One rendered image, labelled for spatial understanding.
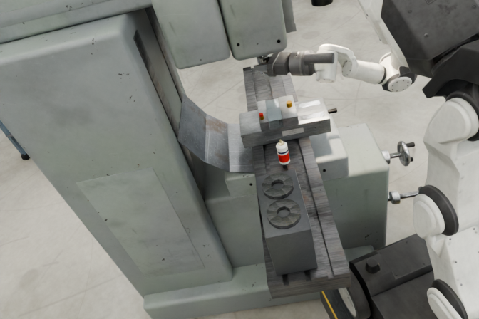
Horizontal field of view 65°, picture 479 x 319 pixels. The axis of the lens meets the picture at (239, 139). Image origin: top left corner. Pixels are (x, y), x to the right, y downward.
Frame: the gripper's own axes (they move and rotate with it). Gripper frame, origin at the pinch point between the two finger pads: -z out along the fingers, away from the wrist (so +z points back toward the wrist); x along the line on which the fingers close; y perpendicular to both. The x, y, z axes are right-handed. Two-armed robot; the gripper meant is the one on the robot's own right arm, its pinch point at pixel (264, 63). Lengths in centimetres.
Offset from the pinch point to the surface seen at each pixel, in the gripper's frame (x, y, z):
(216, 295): 46, 104, -31
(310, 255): 59, 24, 29
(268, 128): 10.2, 22.5, 0.7
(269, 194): 51, 11, 17
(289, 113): 4.2, 19.5, 7.7
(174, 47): 22.2, -19.7, -18.9
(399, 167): -75, 124, 43
